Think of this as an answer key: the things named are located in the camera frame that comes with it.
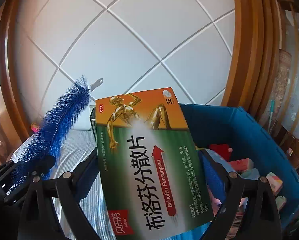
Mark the rolled patterned carpet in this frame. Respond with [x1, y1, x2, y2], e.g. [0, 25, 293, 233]
[259, 49, 292, 130]

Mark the red plush toy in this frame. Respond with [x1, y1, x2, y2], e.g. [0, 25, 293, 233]
[209, 144, 233, 161]

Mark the small pink tissue pack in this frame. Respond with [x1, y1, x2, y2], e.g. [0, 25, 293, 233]
[229, 158, 254, 172]

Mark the black gift box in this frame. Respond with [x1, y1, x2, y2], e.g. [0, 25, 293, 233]
[90, 107, 96, 133]

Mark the wooden chair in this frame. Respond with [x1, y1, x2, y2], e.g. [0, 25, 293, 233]
[280, 127, 299, 176]

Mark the pink white tissue pack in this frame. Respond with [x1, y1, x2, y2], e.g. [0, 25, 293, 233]
[266, 172, 283, 196]

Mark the blue bottle brush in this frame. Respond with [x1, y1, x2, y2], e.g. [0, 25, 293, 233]
[7, 76, 103, 194]

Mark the pink can grey cap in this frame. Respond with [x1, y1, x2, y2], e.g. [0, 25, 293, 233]
[31, 122, 40, 133]

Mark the blue plastic storage crate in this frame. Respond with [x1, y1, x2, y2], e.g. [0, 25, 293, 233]
[181, 104, 299, 235]

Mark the green orange medicine box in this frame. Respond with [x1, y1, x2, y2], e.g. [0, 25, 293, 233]
[95, 87, 214, 239]

